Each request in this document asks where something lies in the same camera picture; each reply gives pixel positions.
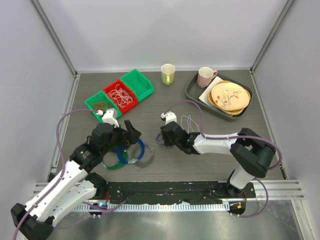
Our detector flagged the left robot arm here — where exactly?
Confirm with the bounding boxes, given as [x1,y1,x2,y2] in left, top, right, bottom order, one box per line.
[10,120,141,240]

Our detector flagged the red wire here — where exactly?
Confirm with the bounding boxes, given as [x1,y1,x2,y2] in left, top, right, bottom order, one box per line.
[84,93,113,113]

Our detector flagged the right aluminium frame post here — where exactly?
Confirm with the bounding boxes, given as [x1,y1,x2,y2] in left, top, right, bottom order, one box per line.
[250,0,297,74]

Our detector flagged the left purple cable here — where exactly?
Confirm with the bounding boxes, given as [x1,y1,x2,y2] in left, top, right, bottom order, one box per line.
[13,108,128,240]

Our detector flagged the slotted cable duct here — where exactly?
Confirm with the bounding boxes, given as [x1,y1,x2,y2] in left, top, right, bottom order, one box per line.
[72,202,230,213]

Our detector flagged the green bin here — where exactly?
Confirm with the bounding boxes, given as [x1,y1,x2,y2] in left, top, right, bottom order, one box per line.
[120,69,155,102]
[84,90,123,119]

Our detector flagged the dark grey tray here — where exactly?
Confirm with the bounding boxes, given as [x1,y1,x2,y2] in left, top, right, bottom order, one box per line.
[185,73,253,122]

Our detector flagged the left aluminium frame post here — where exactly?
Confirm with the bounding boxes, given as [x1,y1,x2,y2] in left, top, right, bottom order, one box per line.
[29,0,78,77]

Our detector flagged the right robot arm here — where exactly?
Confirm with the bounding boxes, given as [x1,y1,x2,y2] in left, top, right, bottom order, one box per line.
[160,121,282,198]

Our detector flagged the bird pattern plate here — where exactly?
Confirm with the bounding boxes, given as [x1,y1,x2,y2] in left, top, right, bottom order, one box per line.
[210,82,251,111]

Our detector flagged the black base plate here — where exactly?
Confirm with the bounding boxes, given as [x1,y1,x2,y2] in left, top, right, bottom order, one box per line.
[92,181,256,205]

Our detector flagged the yellow-green mug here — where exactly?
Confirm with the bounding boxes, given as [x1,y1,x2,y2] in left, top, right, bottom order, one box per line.
[160,63,176,86]

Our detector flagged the far green bin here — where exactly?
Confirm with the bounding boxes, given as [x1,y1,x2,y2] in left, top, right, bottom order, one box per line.
[120,69,155,102]

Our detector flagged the blue wire coil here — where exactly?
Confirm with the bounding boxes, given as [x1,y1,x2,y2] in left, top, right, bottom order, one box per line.
[116,137,146,165]

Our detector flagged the near green bin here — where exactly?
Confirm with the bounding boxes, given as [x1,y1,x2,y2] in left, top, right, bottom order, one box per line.
[84,90,123,119]

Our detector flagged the green wire coil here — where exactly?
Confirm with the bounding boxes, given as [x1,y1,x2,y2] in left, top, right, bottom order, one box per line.
[100,149,128,171]

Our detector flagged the aluminium frame post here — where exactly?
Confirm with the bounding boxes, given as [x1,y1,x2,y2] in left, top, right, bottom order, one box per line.
[29,0,78,77]
[250,0,297,74]

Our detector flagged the grey wire coil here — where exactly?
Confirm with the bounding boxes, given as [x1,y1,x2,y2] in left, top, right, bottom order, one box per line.
[131,144,155,169]

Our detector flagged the red bin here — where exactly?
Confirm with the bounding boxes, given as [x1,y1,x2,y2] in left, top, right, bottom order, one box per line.
[103,79,139,114]

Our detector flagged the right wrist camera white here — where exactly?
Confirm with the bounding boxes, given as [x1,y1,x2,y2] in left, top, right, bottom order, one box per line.
[160,111,177,125]

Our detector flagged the white napkin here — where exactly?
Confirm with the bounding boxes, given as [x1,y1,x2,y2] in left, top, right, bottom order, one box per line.
[198,76,223,105]

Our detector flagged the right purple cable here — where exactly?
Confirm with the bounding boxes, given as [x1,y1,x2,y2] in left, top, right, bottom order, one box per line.
[164,99,284,218]

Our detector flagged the lower wooden plate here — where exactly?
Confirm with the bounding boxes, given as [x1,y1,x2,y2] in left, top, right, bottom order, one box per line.
[207,80,252,116]

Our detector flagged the purple cable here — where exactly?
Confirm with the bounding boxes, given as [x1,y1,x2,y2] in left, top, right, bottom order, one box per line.
[13,108,128,240]
[164,99,284,218]

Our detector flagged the pink mug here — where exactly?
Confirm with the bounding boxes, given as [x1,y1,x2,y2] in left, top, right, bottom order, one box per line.
[197,66,218,89]

